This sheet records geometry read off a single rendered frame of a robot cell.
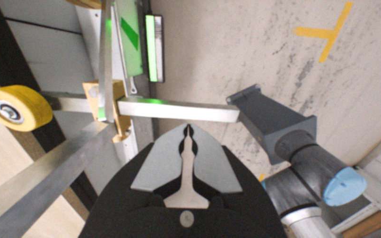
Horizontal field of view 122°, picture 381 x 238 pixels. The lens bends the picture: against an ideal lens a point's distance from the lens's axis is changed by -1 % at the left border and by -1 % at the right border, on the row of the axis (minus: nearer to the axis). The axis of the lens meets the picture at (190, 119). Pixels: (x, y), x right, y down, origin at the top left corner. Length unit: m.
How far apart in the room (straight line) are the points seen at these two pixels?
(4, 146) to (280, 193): 0.84
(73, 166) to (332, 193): 0.70
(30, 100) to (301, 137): 0.88
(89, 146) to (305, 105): 1.67
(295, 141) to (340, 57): 1.10
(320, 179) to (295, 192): 0.10
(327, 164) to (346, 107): 1.41
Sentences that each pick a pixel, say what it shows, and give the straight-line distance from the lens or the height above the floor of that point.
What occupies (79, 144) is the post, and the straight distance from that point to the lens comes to 0.24.
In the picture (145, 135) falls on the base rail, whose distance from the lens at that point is 0.50.
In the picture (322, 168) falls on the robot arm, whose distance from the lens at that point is 0.67.
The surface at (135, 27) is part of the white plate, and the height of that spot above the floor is 0.72.
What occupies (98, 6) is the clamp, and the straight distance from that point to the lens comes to 0.28.
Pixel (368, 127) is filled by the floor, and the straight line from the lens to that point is 2.49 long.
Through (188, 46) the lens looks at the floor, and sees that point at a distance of 1.08.
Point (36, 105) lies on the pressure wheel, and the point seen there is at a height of 0.89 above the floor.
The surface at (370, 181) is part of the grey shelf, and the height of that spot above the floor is 0.26.
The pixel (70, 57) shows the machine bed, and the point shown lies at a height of 0.69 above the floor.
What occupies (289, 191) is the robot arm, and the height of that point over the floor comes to 0.82.
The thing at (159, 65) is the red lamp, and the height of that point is 0.70.
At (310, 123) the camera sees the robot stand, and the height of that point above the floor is 0.60.
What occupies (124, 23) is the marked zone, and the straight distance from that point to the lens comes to 0.33.
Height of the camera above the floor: 1.07
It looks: 62 degrees down
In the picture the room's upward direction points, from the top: 180 degrees clockwise
